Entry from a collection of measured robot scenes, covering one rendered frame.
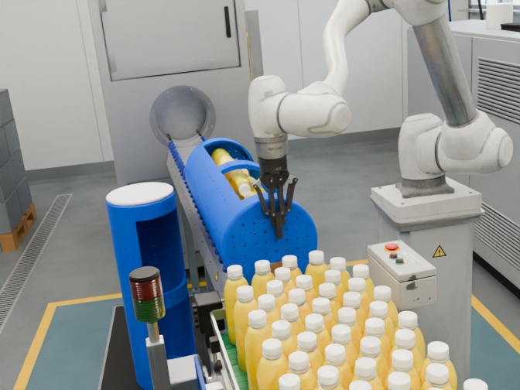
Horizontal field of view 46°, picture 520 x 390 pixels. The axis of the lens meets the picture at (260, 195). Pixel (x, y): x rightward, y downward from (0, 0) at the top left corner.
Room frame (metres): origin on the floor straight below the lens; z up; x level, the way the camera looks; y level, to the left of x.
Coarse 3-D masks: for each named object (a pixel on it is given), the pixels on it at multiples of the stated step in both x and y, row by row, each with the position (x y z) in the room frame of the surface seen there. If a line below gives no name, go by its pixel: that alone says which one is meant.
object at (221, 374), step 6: (204, 342) 1.49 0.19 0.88; (210, 354) 1.40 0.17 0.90; (210, 360) 1.39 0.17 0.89; (222, 360) 1.37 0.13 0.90; (210, 366) 1.41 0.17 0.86; (222, 366) 1.34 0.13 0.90; (210, 372) 1.43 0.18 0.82; (216, 372) 1.32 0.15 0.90; (222, 372) 1.32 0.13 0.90; (216, 378) 1.31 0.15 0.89; (222, 378) 1.29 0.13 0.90; (228, 378) 1.29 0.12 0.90; (222, 384) 1.27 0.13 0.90; (228, 384) 1.27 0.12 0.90
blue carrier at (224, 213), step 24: (216, 144) 2.47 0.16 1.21; (240, 144) 2.48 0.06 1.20; (192, 168) 2.30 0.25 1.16; (216, 168) 2.06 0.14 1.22; (240, 168) 2.02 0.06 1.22; (192, 192) 2.23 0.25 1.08; (216, 192) 1.87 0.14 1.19; (216, 216) 1.74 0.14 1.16; (240, 216) 1.61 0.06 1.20; (264, 216) 1.63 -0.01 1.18; (288, 216) 1.64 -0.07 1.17; (216, 240) 1.69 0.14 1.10; (240, 240) 1.61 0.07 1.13; (264, 240) 1.62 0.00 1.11; (288, 240) 1.64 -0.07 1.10; (312, 240) 1.65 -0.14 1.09; (240, 264) 1.61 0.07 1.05
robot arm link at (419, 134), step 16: (416, 128) 2.07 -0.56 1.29; (432, 128) 2.06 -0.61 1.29; (400, 144) 2.11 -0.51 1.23; (416, 144) 2.06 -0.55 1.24; (432, 144) 2.02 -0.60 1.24; (400, 160) 2.12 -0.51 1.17; (416, 160) 2.05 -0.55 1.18; (432, 160) 2.01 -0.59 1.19; (416, 176) 2.06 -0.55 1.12; (432, 176) 2.05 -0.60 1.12
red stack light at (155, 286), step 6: (132, 282) 1.13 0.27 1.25; (138, 282) 1.13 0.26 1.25; (144, 282) 1.13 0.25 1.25; (150, 282) 1.13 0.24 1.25; (156, 282) 1.14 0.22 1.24; (132, 288) 1.14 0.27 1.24; (138, 288) 1.13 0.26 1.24; (144, 288) 1.13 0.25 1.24; (150, 288) 1.13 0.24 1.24; (156, 288) 1.14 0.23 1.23; (132, 294) 1.14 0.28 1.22; (138, 294) 1.13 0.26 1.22; (144, 294) 1.13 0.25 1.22; (150, 294) 1.13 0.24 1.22; (156, 294) 1.14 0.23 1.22; (144, 300) 1.13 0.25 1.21
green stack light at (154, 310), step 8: (160, 296) 1.14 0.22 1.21; (136, 304) 1.13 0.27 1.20; (144, 304) 1.13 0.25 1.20; (152, 304) 1.13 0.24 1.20; (160, 304) 1.14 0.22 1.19; (136, 312) 1.14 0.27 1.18; (144, 312) 1.13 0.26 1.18; (152, 312) 1.13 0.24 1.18; (160, 312) 1.14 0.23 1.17; (144, 320) 1.13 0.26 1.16; (152, 320) 1.13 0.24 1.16
